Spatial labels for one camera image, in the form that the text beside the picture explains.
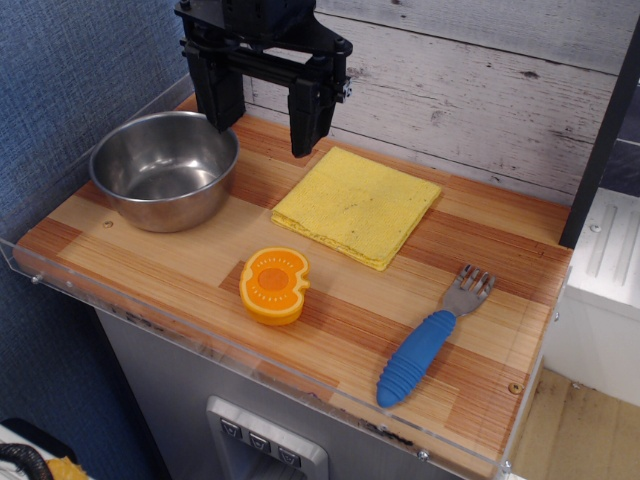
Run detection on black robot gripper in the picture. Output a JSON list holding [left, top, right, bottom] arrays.
[[174, 1, 353, 158]]

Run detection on orange toy fruit half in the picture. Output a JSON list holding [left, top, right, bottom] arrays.
[[239, 247, 310, 326]]

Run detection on blue handled metal fork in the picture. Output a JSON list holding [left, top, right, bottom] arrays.
[[376, 265, 496, 408]]

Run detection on yellow folded napkin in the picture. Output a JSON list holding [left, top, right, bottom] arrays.
[[272, 147, 441, 271]]

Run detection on white ribbed appliance top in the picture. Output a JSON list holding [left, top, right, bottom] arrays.
[[566, 188, 639, 320]]

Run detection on stainless steel bowl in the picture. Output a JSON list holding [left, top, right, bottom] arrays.
[[89, 111, 240, 233]]

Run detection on clear acrylic table guard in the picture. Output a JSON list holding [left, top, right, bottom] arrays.
[[0, 69, 574, 480]]

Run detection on grey dispenser button panel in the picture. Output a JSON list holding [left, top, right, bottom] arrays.
[[206, 395, 330, 479]]

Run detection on yellow cloth object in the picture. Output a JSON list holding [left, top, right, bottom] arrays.
[[46, 457, 90, 480]]

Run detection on black right vertical post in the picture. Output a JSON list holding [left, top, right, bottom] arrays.
[[559, 21, 639, 249]]

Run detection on black braided cable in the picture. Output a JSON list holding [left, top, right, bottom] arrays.
[[0, 442, 53, 480]]

